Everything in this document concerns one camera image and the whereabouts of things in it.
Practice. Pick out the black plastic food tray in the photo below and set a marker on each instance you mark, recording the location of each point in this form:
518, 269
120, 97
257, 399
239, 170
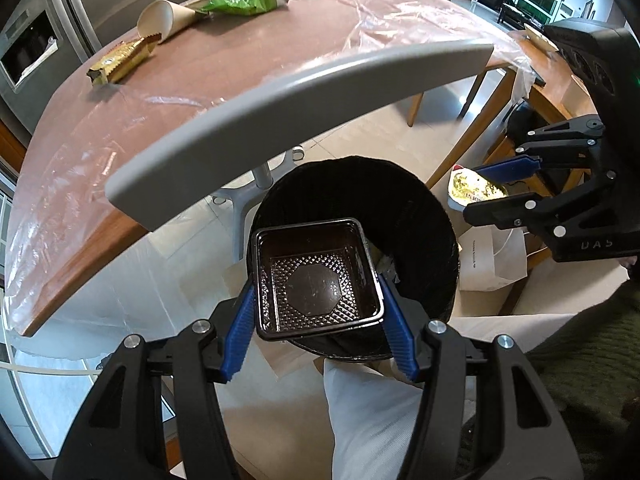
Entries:
315, 290

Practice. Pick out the brown paper cone cup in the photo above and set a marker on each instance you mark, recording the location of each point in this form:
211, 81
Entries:
167, 17

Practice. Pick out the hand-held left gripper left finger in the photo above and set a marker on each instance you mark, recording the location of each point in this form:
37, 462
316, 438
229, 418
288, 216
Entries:
239, 332

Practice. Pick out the grey chair backrest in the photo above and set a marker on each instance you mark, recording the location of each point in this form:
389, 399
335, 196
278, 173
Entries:
300, 95

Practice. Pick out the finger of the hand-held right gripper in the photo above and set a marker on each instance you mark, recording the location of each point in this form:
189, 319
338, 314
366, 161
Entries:
500, 210
505, 169

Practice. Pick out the white paper bag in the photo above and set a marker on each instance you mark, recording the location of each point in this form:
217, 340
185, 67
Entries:
492, 265

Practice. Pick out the dark low table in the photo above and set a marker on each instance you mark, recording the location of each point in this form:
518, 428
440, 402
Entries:
520, 10

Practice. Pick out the beige seat cushion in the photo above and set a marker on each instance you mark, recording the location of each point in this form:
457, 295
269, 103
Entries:
550, 300

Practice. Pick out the black trash bin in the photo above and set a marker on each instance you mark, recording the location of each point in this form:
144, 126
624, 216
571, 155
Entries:
430, 240

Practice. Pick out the stainless steel refrigerator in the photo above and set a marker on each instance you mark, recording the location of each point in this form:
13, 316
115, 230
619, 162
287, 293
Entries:
100, 5

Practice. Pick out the wooden chair with black cushion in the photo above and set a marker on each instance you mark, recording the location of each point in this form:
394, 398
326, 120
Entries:
475, 120

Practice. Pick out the white cloth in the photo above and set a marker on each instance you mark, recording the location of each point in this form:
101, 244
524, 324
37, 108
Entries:
370, 420

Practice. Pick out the gold snack wrapper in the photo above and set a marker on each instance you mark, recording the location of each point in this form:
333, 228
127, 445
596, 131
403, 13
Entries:
122, 60

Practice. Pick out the yellow foil wrapper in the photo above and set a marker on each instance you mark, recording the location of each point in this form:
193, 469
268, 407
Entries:
470, 187

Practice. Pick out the dark green knit cloth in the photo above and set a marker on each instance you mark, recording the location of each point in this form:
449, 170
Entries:
590, 360

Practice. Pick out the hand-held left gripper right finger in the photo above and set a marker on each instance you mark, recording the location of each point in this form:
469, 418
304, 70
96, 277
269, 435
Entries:
400, 340

